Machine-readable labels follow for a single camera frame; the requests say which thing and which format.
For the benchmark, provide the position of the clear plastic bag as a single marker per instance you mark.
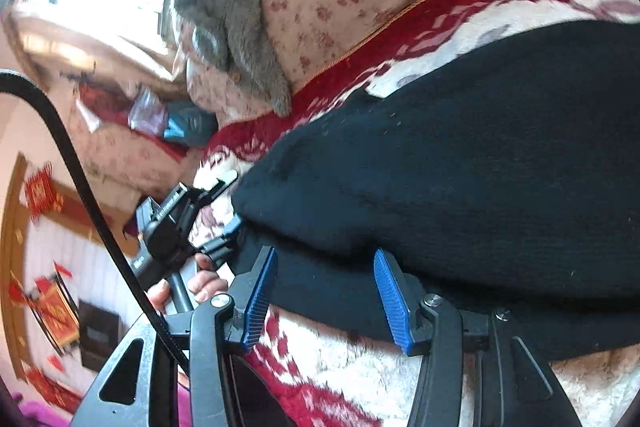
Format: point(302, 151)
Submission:
point(146, 109)

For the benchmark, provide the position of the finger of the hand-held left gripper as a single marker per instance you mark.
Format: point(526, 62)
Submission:
point(225, 234)
point(219, 185)

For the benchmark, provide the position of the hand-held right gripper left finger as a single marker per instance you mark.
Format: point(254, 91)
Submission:
point(259, 302)

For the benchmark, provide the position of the wooden door frame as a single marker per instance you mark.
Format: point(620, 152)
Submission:
point(15, 217)

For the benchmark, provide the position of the person's left hand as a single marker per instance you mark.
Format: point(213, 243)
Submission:
point(210, 283)

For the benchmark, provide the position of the red paper door decoration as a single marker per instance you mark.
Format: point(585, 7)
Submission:
point(54, 312)
point(42, 196)

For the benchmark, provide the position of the black pants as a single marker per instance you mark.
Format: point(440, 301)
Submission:
point(450, 157)

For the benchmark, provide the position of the teal bag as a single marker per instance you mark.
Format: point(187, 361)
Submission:
point(190, 124)

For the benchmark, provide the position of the purple cloth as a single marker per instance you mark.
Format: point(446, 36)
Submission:
point(47, 414)

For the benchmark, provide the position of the black wall box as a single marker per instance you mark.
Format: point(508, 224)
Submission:
point(97, 334)

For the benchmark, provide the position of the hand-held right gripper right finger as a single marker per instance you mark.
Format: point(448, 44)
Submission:
point(395, 307)

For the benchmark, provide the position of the red and white patterned blanket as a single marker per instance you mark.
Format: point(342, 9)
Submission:
point(325, 382)

